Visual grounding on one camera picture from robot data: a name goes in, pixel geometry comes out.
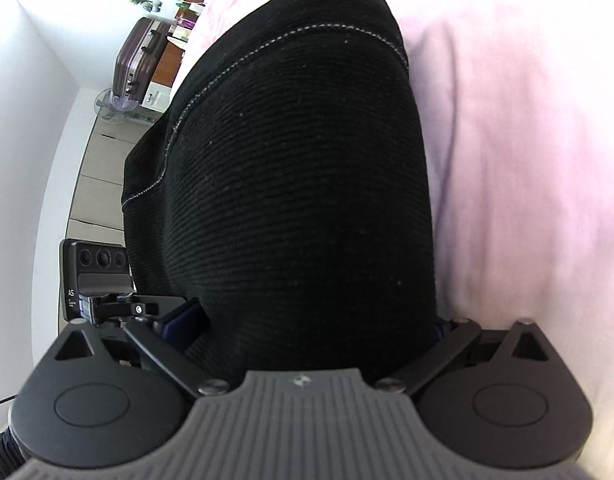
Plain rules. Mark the dark ribbed suitcase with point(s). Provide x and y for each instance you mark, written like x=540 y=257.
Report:
x=139 y=55

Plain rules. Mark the white drawer cabinet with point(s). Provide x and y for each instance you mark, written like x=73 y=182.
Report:
x=102 y=170

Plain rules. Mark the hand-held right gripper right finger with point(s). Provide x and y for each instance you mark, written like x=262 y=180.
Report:
x=444 y=342

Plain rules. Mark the pink and cream duvet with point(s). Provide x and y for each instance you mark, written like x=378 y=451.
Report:
x=512 y=160

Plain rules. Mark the cluttered wooden desk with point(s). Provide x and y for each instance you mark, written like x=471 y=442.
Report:
x=179 y=40

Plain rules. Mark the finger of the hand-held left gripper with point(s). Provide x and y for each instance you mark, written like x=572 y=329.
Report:
x=137 y=309

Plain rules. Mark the white floor fan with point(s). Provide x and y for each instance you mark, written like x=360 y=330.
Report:
x=112 y=105

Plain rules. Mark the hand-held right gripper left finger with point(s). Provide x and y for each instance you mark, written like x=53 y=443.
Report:
x=179 y=327

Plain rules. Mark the black pants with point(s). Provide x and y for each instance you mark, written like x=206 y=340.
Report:
x=297 y=185

